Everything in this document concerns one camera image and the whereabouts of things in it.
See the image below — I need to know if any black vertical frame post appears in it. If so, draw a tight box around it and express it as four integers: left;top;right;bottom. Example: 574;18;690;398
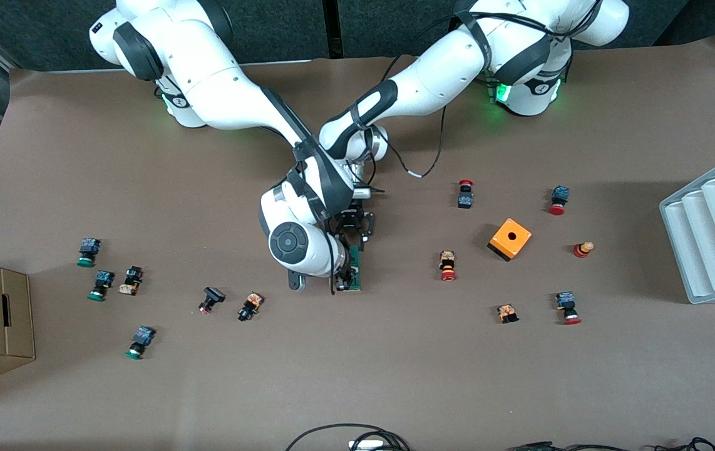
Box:
323;0;341;59

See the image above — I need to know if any red mushroom button blue block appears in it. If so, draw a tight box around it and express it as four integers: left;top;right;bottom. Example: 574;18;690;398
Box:
548;185;570;216
555;291;582;326

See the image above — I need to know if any black cable white tip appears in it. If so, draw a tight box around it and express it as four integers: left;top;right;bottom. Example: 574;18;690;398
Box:
383;103;449;180

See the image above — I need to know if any black pushbutton orange block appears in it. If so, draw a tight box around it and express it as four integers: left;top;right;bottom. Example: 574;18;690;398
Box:
237;292;264;323

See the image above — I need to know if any black looped cable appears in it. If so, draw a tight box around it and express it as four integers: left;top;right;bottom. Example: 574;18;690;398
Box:
285;424;411;451

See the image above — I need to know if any thin black cable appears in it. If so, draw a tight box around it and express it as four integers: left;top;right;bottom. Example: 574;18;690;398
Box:
508;441;646;451
655;437;715;451

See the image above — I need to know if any grey ridged tray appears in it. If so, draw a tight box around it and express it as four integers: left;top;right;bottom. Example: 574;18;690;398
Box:
659;149;715;305

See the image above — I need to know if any black pushbutton red tip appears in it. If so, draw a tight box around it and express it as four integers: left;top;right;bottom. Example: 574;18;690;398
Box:
198;286;226;314

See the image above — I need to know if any orange button enclosure box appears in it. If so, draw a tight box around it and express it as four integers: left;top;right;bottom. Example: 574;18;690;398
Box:
488;217;533;262

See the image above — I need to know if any green pushbutton blue block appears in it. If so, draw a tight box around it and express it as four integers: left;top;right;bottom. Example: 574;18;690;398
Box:
125;326;156;360
88;270;115;302
77;238;101;268

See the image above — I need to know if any black orange contact block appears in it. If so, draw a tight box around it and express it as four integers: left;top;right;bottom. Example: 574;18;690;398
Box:
118;266;143;296

